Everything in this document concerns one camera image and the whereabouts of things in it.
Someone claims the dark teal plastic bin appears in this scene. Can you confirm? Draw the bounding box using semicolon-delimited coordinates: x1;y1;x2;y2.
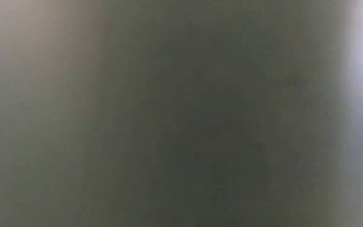
0;0;363;227

